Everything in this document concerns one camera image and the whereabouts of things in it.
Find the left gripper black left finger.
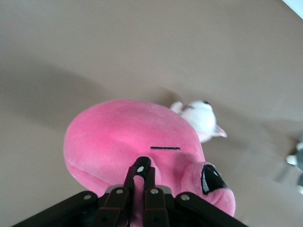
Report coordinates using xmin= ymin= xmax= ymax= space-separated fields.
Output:
xmin=11 ymin=156 xmax=144 ymax=227

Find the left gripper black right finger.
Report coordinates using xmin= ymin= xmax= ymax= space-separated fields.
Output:
xmin=141 ymin=156 xmax=249 ymax=227

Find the pink round plush toy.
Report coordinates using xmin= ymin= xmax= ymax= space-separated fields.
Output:
xmin=63 ymin=99 xmax=236 ymax=227

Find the white pink-eared plush toy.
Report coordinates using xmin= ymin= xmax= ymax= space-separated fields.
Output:
xmin=169 ymin=100 xmax=228 ymax=144

